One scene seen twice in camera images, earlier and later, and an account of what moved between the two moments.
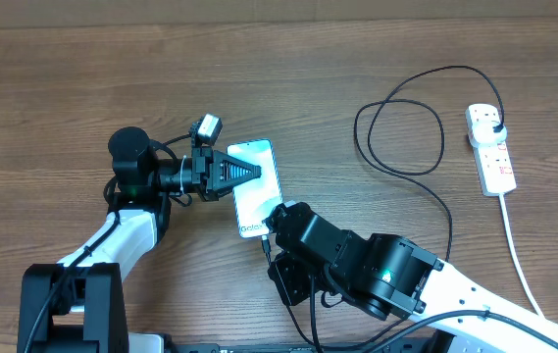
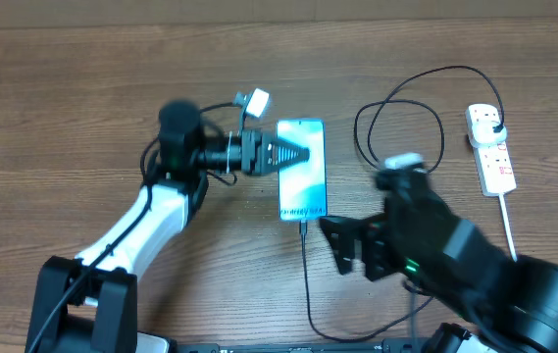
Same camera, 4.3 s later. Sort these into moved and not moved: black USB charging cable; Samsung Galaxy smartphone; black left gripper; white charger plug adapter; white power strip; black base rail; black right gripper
Moved: black left gripper; Samsung Galaxy smartphone; black USB charging cable; black right gripper
Not moved: black base rail; white power strip; white charger plug adapter
